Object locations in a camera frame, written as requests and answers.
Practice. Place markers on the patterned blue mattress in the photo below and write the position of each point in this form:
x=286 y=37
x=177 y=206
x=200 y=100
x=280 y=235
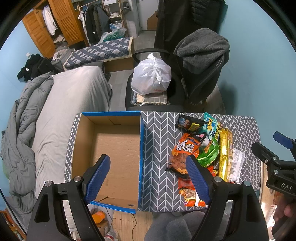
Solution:
x=108 y=51

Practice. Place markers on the green snack bag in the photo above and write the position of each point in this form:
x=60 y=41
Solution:
x=209 y=151

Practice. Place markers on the wooden louvered wardrobe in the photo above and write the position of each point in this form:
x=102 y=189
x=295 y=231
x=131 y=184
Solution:
x=70 y=29

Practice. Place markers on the black cartoon snack bag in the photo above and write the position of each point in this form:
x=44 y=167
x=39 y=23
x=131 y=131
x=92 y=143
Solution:
x=190 y=124

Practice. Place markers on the grey fleece blanket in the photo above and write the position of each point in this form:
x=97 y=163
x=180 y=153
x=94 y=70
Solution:
x=200 y=49

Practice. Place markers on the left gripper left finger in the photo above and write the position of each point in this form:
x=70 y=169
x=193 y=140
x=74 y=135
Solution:
x=94 y=177

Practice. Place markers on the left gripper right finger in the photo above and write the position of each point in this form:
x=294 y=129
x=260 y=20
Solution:
x=201 y=179

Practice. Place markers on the white plastic bag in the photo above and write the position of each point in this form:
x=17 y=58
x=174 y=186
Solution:
x=151 y=75

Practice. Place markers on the red-orange snack bag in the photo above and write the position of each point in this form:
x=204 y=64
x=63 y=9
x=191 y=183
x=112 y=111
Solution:
x=187 y=183

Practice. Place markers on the white hanging shirt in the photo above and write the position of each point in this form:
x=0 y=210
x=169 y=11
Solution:
x=49 y=20

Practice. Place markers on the white-backed snack bag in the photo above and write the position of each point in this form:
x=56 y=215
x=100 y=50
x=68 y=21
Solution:
x=236 y=164

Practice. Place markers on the black clothes pile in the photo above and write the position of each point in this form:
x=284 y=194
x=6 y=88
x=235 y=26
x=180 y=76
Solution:
x=35 y=66

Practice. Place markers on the orange object on floor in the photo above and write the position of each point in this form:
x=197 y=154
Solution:
x=98 y=217

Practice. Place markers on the gold biscuit pack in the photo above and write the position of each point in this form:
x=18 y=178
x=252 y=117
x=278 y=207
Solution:
x=226 y=153

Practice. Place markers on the hanging dark clothes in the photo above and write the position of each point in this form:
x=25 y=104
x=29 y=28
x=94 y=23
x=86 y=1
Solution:
x=97 y=23

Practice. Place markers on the black office chair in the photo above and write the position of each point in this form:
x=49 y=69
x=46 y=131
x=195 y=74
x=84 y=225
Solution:
x=176 y=20

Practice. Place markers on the right hand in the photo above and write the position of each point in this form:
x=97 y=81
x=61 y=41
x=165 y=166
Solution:
x=284 y=208

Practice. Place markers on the grey quilted duvet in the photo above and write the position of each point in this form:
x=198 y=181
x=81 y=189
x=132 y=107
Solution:
x=16 y=152

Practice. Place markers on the orange noodle snack pack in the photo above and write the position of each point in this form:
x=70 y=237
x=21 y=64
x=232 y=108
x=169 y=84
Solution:
x=191 y=198

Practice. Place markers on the orange Chinese snack bag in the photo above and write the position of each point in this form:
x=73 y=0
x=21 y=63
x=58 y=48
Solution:
x=187 y=145

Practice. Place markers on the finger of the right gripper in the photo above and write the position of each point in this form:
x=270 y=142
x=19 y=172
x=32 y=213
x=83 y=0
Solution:
x=288 y=143
x=270 y=159

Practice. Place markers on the bed with grey sheet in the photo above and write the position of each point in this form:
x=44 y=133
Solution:
x=84 y=89

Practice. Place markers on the teal cartoon snack bag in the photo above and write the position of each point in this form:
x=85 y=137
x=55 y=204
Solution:
x=211 y=128

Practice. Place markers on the blue-edged cardboard box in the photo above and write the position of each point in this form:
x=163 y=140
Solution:
x=119 y=135

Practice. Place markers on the checked seat cushion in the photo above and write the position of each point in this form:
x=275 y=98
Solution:
x=149 y=99

